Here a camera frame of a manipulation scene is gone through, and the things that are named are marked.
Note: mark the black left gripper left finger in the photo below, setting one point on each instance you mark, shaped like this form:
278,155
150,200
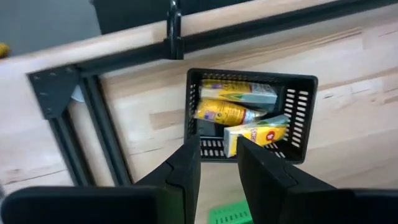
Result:
183,174

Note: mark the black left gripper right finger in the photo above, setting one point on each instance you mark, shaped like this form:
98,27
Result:
264,177

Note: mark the green plastic basket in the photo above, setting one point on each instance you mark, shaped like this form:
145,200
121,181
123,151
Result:
230,214

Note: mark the black plastic basket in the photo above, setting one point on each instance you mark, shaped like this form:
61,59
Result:
298,102

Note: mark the black aluminium rig frame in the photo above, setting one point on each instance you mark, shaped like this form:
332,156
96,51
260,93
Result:
102,62

